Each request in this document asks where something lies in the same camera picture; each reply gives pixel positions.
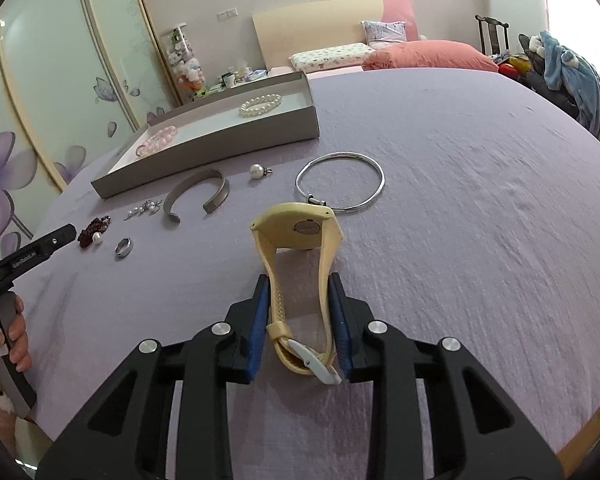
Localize silver bangle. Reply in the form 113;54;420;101
295;151;385;216

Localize pink bead bracelet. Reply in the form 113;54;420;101
135;126;180;157

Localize floral sliding door wardrobe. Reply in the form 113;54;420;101
0;0;181;271

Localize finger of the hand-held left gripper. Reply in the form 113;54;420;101
0;225;77;272

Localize dark wooden chair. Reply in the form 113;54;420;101
475;14;511;57

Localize beige headboard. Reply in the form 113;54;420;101
252;0;386;68

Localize grey cuff bangle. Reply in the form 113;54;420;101
163;169;229;228

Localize pink headboard panel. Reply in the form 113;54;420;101
382;0;427;42

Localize blue plush toy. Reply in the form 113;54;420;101
537;30;600;131

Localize yellow wristwatch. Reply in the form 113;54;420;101
250;202;343;386

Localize dark red bead bracelet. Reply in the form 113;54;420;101
78;215;112;249

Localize long white patterned pillow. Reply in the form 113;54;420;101
289;42;376;73

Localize coral pink pillow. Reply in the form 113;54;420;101
362;40;500;73

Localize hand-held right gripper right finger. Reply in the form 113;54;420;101
328;272;566;480

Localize person's left hand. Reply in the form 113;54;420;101
0;295;32;393

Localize small square patterned pillow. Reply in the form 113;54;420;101
361;21;408;45

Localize pink bed sheet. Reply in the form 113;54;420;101
267;62;366;81

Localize grey cardboard tray box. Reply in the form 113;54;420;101
90;71;321;202

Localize pearl earrings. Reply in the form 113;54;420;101
125;200;162;221

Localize pink nightstand with clutter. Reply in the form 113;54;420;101
207;60;272;96

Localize white pearl bracelet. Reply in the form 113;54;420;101
239;93;283;118

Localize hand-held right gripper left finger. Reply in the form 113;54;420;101
35;274;271;480

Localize clear tube of plush toys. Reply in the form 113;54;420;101
160;25;207;106

